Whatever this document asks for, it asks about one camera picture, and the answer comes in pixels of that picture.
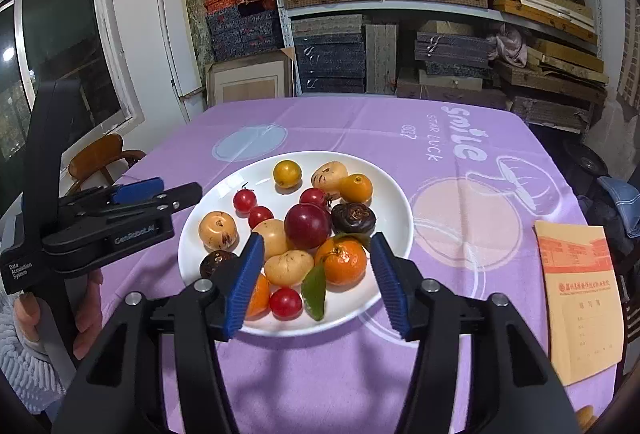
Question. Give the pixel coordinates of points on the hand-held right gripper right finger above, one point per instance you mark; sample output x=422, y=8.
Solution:
x=392, y=286

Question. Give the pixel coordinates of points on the black round object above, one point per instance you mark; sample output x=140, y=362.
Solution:
x=585, y=159

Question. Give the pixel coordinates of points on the brown cardboard box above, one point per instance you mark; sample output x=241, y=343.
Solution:
x=450, y=89

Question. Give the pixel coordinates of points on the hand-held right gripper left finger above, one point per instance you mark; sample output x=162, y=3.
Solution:
x=244, y=286

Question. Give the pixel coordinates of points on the blue cloth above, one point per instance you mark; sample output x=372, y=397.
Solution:
x=622, y=204

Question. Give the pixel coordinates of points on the white oval plate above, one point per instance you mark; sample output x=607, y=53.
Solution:
x=395, y=219

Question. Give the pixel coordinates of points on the white framed window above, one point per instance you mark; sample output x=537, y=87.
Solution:
x=65, y=39

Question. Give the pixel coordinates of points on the green marbled panel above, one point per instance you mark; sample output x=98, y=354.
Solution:
x=196, y=24

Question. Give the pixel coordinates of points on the white leaning board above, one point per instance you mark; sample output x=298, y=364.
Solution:
x=172, y=54

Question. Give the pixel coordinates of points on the orange cherry tomato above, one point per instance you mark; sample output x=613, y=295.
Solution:
x=356, y=188

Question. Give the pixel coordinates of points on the brown paper envelope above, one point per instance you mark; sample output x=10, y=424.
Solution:
x=580, y=304

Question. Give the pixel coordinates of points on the person's left forearm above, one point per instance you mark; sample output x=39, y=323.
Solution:
x=25, y=374

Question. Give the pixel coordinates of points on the stack of dark blue boxes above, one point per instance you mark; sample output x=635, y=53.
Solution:
x=330, y=59

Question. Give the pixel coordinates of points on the yellow cherry tomato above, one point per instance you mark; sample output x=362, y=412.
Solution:
x=287, y=174

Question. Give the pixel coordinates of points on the brown wooden chair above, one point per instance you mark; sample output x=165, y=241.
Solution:
x=100, y=159

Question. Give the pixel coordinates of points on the stack of dark patterned boxes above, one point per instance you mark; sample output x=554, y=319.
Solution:
x=452, y=49

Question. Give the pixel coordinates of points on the person's left hand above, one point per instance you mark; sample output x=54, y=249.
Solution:
x=90, y=309

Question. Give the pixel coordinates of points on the dark purple plum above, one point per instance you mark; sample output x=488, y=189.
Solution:
x=307, y=225

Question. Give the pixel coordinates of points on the leafy orange mandarin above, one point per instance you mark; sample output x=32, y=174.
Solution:
x=342, y=264

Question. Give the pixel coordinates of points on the stack of blue orange boxes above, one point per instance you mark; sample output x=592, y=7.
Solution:
x=240, y=26

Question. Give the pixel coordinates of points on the grey woven upright box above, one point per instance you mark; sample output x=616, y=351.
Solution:
x=381, y=59

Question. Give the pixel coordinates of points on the small yellow fruit cluster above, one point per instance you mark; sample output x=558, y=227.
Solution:
x=585, y=416

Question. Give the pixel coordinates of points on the pale yellow round fruit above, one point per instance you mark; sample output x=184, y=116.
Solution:
x=289, y=267
x=217, y=230
x=329, y=177
x=274, y=236

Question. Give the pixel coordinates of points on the stack of worn brown boxes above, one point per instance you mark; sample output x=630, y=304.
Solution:
x=550, y=99

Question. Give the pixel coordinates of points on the stack of yellow wooden boxes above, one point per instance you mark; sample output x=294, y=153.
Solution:
x=550, y=24

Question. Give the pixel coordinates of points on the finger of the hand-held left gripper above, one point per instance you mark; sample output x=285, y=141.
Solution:
x=140, y=190
x=182, y=195

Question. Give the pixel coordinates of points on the pink cloth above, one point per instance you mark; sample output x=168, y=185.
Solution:
x=510, y=44

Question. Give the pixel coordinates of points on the purple printed tablecloth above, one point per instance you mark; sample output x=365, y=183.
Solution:
x=350, y=124

